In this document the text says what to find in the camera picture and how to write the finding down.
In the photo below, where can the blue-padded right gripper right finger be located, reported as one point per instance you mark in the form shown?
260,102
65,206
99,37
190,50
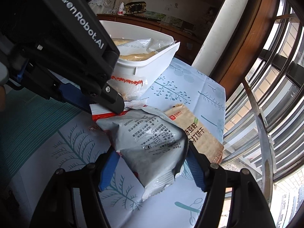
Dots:
248,205

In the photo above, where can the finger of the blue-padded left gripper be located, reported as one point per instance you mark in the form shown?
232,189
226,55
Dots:
72,94

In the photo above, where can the brown soda cracker packet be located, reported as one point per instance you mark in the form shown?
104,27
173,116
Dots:
201,137

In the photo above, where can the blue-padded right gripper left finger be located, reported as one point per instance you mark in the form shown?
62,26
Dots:
56,206

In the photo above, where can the silver-red snack bag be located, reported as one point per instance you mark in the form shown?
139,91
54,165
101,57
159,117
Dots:
151,144

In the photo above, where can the white vertical pipe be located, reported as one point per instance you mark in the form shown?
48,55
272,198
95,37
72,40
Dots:
219,35

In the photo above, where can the small white bottle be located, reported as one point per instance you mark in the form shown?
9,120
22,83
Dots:
121,10

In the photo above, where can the person's left hand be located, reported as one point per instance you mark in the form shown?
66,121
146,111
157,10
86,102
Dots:
2,98

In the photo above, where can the leaf-print blue tablecloth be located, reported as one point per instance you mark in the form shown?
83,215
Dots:
39,136

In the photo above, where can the steel window guard rail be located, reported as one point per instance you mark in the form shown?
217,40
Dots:
264,116

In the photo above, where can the white plastic storage bin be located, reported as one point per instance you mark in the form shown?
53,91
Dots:
151,68

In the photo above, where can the dark ornamental case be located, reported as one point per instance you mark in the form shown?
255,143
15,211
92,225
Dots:
135,7

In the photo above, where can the large white-blue snack bag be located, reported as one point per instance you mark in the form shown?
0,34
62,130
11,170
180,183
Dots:
140,50

